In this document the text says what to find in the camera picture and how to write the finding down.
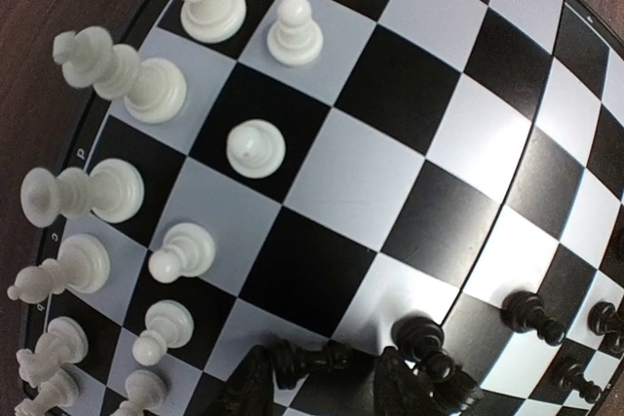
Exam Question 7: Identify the black and white chessboard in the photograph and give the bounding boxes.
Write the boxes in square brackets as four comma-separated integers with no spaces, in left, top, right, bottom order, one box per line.
[24,0,623,415]

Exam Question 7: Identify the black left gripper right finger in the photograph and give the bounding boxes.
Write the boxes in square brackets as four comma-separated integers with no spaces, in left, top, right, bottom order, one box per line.
[372,345,484,416]

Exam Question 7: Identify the pile of black chess pieces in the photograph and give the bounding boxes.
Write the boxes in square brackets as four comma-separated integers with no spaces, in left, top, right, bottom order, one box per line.
[391,286,623,415]

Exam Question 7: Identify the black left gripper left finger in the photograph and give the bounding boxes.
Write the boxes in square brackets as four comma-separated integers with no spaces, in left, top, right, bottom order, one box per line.
[209,345,274,416]

